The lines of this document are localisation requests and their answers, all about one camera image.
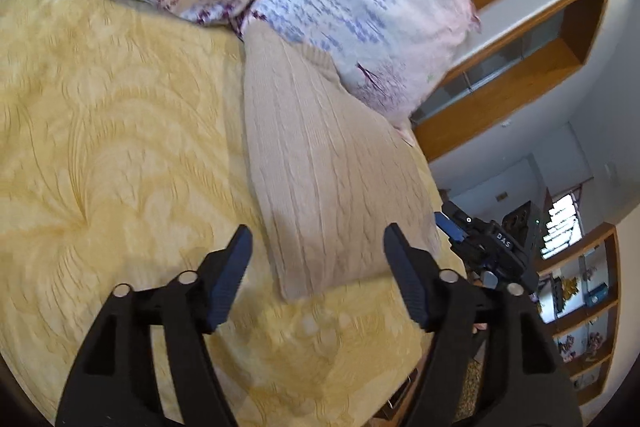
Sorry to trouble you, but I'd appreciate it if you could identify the yellow patterned bed sheet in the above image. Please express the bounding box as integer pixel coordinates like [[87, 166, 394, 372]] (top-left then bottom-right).
[[0, 0, 468, 427]]

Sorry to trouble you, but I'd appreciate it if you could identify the beige cable-knit sweater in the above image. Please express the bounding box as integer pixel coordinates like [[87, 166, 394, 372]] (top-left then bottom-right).
[[241, 26, 443, 303]]

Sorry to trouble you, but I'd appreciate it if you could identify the wooden bookshelf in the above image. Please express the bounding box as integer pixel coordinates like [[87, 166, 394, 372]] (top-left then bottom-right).
[[534, 222, 622, 408]]

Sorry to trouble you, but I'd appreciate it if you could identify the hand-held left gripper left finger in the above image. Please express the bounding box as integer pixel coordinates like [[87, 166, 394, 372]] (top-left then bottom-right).
[[54, 224, 254, 427]]

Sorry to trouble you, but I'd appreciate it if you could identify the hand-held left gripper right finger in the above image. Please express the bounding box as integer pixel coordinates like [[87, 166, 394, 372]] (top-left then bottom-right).
[[383, 222, 584, 427]]

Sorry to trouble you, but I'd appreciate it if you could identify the wooden wall shelf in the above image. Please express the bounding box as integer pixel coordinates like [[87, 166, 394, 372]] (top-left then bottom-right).
[[410, 0, 614, 164]]

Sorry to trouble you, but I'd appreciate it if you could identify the bright window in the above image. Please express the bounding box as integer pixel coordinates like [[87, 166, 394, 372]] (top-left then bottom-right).
[[541, 192, 587, 259]]

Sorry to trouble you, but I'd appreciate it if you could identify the blue floral tree-print pillow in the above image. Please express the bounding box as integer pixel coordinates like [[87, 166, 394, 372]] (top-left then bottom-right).
[[232, 0, 483, 132]]

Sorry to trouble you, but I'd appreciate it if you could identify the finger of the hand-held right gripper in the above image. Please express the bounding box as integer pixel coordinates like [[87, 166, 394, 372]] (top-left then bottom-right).
[[440, 199, 496, 233], [433, 212, 476, 258]]

